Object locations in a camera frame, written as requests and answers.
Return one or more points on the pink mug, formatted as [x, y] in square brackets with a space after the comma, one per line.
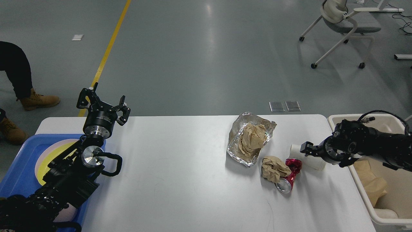
[66, 214]

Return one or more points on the yellow plate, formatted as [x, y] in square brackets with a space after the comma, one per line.
[48, 164]

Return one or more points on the crumpled brown paper on foil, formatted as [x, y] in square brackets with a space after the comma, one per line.
[252, 138]

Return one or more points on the crushed red soda can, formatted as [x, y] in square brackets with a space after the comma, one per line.
[285, 185]

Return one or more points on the crumpled aluminium foil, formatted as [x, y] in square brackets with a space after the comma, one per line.
[237, 129]

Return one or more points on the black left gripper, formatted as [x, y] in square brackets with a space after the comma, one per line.
[100, 122]

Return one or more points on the blue plastic tray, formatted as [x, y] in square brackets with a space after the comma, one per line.
[20, 178]

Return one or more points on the seated person in black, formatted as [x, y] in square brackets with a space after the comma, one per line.
[14, 62]

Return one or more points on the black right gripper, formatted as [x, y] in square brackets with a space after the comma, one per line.
[328, 151]

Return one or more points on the brown paper bag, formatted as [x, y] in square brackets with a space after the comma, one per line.
[375, 187]

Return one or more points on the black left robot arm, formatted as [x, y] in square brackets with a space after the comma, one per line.
[71, 177]

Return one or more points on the metal floor socket plate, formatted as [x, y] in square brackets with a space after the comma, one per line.
[276, 106]

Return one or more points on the brown paper ball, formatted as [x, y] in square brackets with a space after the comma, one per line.
[274, 168]

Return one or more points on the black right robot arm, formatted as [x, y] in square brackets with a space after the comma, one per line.
[352, 140]

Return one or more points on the white desk leg base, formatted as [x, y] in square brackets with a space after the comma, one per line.
[403, 56]

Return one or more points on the beige plastic bin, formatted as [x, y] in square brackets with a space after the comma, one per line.
[399, 190]

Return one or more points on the white grey office chair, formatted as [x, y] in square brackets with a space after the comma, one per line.
[351, 23]

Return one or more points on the tan boot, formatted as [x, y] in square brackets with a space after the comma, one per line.
[13, 134]
[36, 100]

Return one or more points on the pink plate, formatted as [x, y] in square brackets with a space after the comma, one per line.
[45, 154]

